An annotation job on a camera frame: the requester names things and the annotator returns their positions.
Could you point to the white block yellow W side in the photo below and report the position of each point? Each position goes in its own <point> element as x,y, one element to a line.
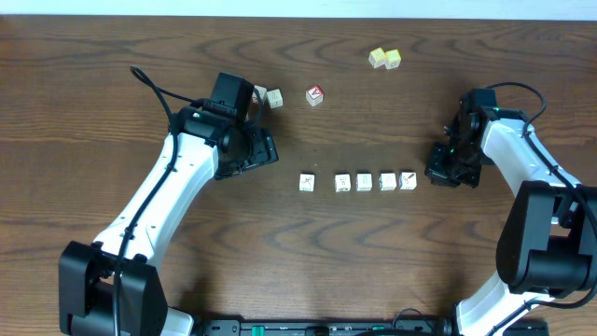
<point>342,182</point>

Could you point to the white block red U side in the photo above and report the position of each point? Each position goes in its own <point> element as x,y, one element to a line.
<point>364,182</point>

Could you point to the yellow block right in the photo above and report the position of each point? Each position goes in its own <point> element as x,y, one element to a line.
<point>393,59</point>

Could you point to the red letter A block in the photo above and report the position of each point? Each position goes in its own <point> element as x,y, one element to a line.
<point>314,95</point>

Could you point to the white block red bottom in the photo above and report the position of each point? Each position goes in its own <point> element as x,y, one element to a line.
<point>259,95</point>

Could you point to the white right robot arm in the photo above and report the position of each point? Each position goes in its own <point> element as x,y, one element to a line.
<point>546,254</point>

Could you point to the white block beside red-bottom block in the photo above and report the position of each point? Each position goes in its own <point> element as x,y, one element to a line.
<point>275,98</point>

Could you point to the block with blue side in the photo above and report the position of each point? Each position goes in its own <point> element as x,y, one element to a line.
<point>407,180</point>

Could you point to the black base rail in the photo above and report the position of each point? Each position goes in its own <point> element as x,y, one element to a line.
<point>326,328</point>

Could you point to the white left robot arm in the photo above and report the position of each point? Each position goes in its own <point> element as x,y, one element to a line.
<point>112,285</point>

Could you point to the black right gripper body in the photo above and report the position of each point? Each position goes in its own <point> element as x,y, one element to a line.
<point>461,163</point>

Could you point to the white block green Z side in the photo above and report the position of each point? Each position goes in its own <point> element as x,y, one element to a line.
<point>387,181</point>

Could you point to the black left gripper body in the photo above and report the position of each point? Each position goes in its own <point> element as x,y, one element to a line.
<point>260,152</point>

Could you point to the yellow block left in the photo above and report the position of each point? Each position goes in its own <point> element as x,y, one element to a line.
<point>377,57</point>

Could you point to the white block green 4 side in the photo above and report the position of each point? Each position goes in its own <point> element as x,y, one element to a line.
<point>306,182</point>

